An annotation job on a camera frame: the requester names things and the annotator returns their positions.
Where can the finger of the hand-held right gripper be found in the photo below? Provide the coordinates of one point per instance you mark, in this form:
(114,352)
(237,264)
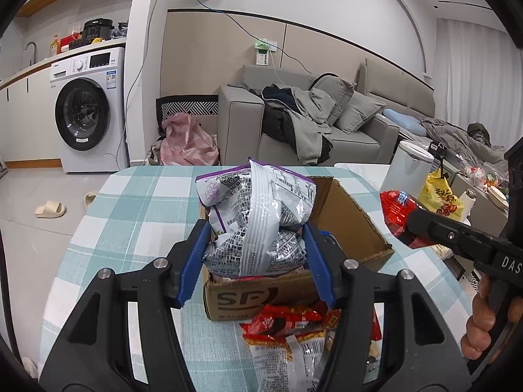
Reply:
(441,230)

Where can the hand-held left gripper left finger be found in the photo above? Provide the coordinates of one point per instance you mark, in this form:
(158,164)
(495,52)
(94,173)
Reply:
(192,261)

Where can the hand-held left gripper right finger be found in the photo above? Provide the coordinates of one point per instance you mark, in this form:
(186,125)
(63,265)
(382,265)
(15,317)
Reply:
(320,265)

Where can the red chips packet blue label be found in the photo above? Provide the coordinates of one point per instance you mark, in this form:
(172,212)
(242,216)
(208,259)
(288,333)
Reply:
(394,212)

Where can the brown cardboard box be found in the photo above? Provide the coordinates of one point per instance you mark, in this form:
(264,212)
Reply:
(245,300)

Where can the large silver purple snack packet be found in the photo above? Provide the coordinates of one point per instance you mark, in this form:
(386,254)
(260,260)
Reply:
(253,212)

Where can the person's right hand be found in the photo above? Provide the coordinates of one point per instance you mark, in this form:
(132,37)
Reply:
(480,322)

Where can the small blue snack packet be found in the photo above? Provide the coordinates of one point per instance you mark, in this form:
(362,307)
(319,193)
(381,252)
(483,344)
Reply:
(329,237)

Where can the yellow plastic bag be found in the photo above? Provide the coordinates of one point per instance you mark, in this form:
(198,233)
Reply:
(441,196)

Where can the white thermos bottle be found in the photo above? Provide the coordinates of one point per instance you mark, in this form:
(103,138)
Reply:
(468,204)

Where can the cluttered coffee table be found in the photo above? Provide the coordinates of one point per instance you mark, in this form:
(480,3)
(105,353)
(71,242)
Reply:
(486,179)

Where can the white trash bin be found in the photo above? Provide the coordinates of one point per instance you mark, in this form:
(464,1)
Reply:
(404,171)

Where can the dark red noodle packet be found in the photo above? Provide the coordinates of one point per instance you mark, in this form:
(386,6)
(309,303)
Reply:
(278,320)

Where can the teal white checked tablecloth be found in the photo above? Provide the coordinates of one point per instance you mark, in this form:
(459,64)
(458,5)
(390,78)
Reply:
(135,212)

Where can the black phone holder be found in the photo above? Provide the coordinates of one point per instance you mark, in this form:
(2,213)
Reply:
(439,151)

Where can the red white snack packet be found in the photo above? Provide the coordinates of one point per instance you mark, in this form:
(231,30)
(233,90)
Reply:
(375,328)

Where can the light blue pillow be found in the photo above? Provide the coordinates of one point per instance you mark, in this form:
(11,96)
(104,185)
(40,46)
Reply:
(402,120)

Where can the beige slipper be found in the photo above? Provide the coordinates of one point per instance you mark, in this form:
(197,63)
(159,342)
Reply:
(50,209)
(90,200)

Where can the pink plastic bag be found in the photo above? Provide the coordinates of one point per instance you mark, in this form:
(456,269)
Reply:
(188,143)

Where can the grey garment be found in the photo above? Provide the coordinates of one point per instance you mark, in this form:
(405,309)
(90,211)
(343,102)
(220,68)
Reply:
(310,130)

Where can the grey sofa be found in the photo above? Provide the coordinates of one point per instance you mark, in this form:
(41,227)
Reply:
(241,130)

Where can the grey cushion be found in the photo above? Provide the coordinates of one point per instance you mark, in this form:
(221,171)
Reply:
(337,90)
(361,112)

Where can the white washing machine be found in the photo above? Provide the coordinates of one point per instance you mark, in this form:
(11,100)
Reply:
(102,147)

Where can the dark jacket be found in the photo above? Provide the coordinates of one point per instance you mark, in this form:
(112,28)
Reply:
(278,122)

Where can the black white patterned basket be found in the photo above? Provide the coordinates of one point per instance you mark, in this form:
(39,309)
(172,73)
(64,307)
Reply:
(188,104)

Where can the white curtain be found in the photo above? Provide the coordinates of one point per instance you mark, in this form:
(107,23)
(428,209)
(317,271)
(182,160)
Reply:
(474,73)

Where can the white kitchen cabinet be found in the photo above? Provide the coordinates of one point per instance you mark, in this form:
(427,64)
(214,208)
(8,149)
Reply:
(28,126)

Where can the black pressure cooker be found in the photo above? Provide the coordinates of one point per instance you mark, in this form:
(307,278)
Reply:
(97,30)

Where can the red box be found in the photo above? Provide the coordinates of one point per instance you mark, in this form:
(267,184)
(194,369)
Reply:
(69,43)

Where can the yellow detergent bottle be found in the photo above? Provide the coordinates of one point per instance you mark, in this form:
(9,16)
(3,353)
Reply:
(54,47)

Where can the kitchen faucet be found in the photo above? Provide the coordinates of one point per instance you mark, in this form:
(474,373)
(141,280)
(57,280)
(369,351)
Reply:
(30,51)

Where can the green white wall charger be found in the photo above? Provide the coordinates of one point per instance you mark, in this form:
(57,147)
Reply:
(263,53)

